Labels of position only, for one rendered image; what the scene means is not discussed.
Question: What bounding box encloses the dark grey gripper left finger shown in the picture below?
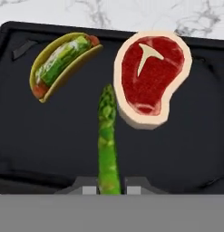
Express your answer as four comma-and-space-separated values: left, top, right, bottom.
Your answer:
54, 176, 100, 196

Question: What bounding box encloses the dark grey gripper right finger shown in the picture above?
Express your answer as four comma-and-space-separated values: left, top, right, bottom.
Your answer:
121, 176, 169, 196

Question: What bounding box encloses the green asparagus spear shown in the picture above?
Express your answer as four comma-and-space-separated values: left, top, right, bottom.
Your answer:
97, 83, 122, 196

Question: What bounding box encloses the black tray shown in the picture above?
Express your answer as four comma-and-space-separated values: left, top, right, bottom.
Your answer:
0, 20, 224, 196

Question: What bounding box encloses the raw red steak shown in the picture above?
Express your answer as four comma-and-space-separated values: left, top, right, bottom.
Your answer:
112, 30, 193, 131

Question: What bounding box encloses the yellow taco with green filling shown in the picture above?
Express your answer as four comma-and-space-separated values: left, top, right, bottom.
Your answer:
29, 32, 104, 104

